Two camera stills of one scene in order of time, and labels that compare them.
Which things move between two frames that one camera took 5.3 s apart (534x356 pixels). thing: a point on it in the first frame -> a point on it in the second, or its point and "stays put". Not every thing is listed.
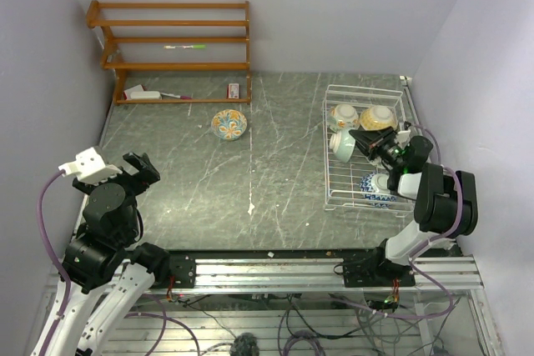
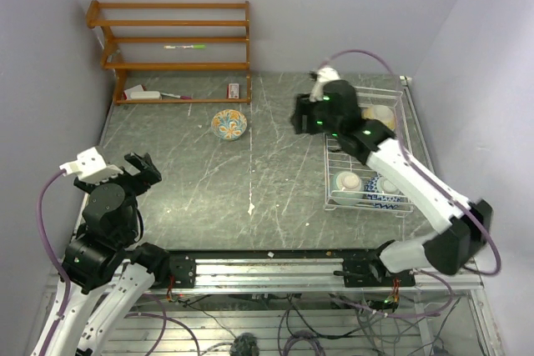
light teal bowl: (343, 144) -> (347, 188)
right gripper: (366, 141) -> (301, 117)
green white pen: (186, 47) stays put
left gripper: (146, 170) stays put
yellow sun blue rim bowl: (378, 117) stays put
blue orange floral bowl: (229, 124) stays put
